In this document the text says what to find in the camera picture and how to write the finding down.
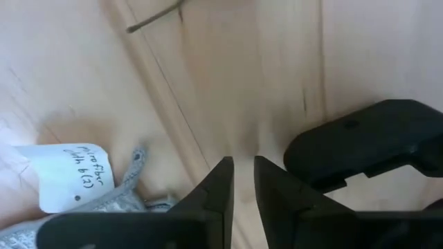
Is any black plastic bracket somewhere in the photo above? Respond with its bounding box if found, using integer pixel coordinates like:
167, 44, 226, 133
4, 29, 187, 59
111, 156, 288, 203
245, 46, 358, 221
282, 99, 443, 194

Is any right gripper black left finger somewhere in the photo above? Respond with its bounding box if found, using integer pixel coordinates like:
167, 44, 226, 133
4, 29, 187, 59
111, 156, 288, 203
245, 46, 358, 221
36, 156, 235, 249

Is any grey blue microfiber cloth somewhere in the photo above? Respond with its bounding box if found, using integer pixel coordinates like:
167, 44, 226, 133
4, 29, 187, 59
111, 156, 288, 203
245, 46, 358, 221
0, 147, 181, 249

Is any white handwritten paper tag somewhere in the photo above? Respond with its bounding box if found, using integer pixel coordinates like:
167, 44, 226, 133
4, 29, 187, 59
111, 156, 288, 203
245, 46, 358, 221
15, 143, 116, 214

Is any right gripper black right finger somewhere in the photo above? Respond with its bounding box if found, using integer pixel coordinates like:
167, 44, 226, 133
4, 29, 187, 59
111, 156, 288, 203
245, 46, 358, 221
254, 155, 443, 249

